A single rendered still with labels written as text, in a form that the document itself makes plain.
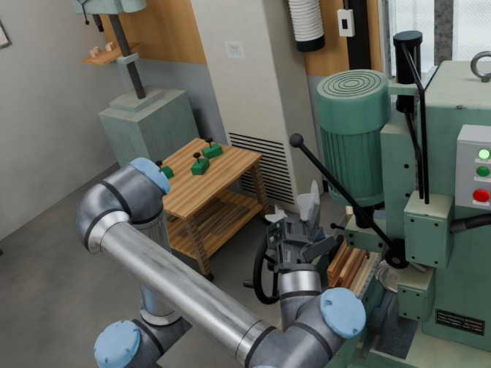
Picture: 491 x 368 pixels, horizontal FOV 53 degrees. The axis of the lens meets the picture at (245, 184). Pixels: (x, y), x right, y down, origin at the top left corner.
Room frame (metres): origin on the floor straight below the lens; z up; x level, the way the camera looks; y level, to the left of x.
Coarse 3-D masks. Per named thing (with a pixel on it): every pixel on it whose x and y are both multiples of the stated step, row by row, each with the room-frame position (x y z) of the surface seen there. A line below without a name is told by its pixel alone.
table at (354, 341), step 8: (344, 216) 1.34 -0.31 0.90; (376, 216) 1.30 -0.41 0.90; (384, 216) 1.29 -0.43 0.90; (344, 224) 1.30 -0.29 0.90; (336, 232) 1.27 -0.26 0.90; (344, 232) 1.26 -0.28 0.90; (328, 264) 1.13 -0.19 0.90; (320, 280) 1.07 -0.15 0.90; (328, 280) 1.06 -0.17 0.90; (328, 288) 1.03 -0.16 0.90; (376, 288) 1.00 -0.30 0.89; (376, 296) 0.99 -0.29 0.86; (368, 304) 0.94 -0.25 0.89; (368, 312) 0.94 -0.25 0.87; (360, 336) 0.88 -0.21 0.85; (352, 344) 0.84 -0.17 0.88; (352, 352) 0.84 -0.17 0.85; (336, 360) 0.81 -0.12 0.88; (344, 360) 0.80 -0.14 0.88
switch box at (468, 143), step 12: (468, 132) 0.79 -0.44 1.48; (480, 132) 0.78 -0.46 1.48; (468, 144) 0.76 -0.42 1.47; (480, 144) 0.75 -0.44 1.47; (468, 156) 0.76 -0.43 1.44; (456, 168) 0.78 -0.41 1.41; (468, 168) 0.76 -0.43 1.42; (456, 180) 0.78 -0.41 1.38; (468, 180) 0.76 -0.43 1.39; (456, 192) 0.78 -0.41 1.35; (468, 192) 0.76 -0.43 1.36; (456, 204) 0.78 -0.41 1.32; (468, 204) 0.76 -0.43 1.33
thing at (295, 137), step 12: (300, 144) 1.01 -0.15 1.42; (312, 156) 1.00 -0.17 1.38; (324, 168) 0.99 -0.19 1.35; (336, 180) 0.97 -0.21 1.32; (372, 228) 0.91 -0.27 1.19; (384, 240) 0.90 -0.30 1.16; (396, 240) 0.90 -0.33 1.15; (396, 252) 0.86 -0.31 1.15; (396, 264) 0.86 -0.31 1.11; (420, 264) 0.85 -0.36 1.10
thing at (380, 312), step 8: (384, 296) 1.02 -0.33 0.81; (384, 304) 1.00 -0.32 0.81; (376, 312) 0.95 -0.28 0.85; (384, 312) 0.94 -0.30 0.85; (368, 320) 0.93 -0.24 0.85; (376, 320) 0.92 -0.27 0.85; (384, 320) 0.93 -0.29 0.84; (368, 328) 0.91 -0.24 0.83; (376, 328) 0.90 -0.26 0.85; (368, 336) 0.90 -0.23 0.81; (368, 344) 0.88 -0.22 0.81; (360, 352) 0.86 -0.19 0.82; (368, 352) 0.86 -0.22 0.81
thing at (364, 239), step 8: (352, 216) 1.12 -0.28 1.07; (352, 224) 1.09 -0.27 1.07; (376, 224) 1.06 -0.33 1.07; (384, 224) 1.06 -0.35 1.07; (352, 232) 1.07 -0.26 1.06; (360, 232) 1.05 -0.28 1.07; (368, 232) 1.04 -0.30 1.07; (384, 232) 1.02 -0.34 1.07; (352, 240) 1.07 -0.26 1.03; (360, 240) 1.05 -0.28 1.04; (368, 240) 1.04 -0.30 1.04; (376, 240) 1.02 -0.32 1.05; (360, 248) 1.05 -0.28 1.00; (368, 248) 1.04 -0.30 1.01; (376, 248) 1.02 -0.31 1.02
